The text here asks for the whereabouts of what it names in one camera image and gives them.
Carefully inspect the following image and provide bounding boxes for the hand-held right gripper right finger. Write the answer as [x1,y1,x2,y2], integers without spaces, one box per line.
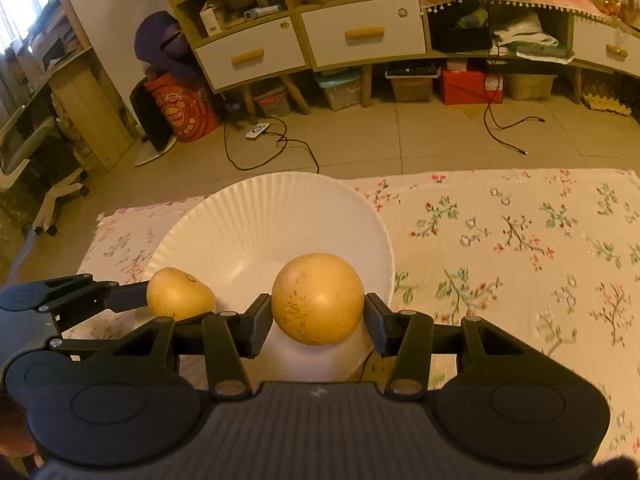
[364,292,531,401]

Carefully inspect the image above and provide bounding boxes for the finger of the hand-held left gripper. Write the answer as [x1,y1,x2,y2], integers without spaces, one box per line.
[47,316,161,361]
[0,273,151,315]

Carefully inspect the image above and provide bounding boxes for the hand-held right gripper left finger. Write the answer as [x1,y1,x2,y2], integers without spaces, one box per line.
[107,292,274,401]

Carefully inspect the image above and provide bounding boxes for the round yellow pear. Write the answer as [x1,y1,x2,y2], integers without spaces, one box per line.
[271,253,366,347]

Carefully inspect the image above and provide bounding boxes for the spotted yellow pear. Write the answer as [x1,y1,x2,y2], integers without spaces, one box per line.
[146,267,217,322]

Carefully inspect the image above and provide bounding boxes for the white ribbed plate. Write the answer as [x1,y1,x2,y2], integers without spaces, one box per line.
[145,172,396,383]

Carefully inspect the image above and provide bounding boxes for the office chair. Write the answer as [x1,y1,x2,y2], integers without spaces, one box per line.
[0,117,91,236]

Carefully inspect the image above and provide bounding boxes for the floral tablecloth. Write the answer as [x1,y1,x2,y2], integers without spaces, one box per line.
[62,169,640,480]

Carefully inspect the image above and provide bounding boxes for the black panel heater white base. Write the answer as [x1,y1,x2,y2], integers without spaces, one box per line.
[129,79,178,167]

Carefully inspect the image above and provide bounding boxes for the wooden desk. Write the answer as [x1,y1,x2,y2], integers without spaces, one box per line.
[0,10,136,171]

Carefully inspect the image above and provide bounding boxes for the orange printed bag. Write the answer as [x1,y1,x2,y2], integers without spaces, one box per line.
[145,72,221,143]

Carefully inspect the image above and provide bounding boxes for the small clear storage box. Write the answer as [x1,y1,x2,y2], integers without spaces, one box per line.
[252,85,292,118]

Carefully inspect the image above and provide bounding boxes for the wooden cabinet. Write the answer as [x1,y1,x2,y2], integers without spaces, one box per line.
[152,0,640,116]

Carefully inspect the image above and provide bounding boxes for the blue-lid storage box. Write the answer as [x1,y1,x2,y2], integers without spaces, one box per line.
[314,71,363,111]

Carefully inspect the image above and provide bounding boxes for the clear storage box dark contents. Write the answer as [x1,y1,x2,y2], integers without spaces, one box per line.
[386,62,441,103]

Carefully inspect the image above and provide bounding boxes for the red box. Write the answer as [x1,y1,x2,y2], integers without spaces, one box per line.
[439,67,503,106]

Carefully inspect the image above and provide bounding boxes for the purple plush toy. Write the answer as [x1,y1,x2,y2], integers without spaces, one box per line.
[134,10,201,81]

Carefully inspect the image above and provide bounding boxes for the pale clear storage box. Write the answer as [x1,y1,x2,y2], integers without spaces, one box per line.
[505,72,558,102]

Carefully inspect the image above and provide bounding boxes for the white drawer round lock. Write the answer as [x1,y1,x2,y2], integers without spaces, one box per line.
[300,0,427,68]

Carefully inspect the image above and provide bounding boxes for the black box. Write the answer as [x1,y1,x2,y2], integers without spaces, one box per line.
[429,7,496,53]

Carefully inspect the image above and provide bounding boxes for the white carton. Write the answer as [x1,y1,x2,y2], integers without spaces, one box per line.
[199,2,226,37]

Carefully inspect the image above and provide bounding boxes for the yellow egg tray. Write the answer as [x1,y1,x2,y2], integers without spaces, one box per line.
[582,92,633,116]

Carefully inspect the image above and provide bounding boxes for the pile of white papers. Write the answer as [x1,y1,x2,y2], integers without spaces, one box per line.
[492,10,573,63]

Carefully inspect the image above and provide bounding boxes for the white power strip with cable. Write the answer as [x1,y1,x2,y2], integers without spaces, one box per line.
[222,115,321,176]

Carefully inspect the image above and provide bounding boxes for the black cable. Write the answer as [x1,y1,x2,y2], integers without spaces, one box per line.
[447,0,546,156]

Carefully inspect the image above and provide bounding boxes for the white drawer wooden handle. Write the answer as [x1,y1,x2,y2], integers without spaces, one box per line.
[195,16,307,92]
[570,17,640,72]

